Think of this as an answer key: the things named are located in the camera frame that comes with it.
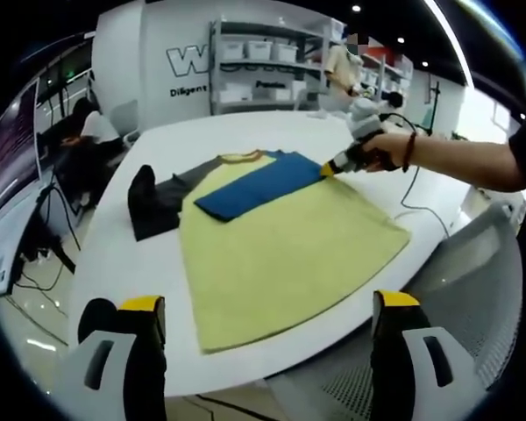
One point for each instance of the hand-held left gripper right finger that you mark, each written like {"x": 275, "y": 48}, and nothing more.
{"x": 403, "y": 373}

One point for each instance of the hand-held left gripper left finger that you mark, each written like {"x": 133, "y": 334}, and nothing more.
{"x": 109, "y": 377}

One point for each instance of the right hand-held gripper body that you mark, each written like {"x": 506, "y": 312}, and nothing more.
{"x": 368, "y": 140}

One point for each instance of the yellow blue grey garment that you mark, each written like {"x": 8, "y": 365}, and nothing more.
{"x": 280, "y": 254}

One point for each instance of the person's right hand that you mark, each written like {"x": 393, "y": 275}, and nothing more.
{"x": 392, "y": 151}

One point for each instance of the black oval table grommet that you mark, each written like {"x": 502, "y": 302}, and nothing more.
{"x": 96, "y": 320}

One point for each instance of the black tripod stand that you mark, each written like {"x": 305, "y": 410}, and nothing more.
{"x": 434, "y": 105}

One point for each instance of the grey mesh office chair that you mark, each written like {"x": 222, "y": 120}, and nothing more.
{"x": 464, "y": 280}

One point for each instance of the white storage bin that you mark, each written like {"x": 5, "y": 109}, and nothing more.
{"x": 259, "y": 49}
{"x": 234, "y": 50}
{"x": 286, "y": 52}

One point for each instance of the grey metal shelving rack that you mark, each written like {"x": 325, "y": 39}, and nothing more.
{"x": 215, "y": 70}

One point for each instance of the large computer monitor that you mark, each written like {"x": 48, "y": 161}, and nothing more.
{"x": 9, "y": 149}

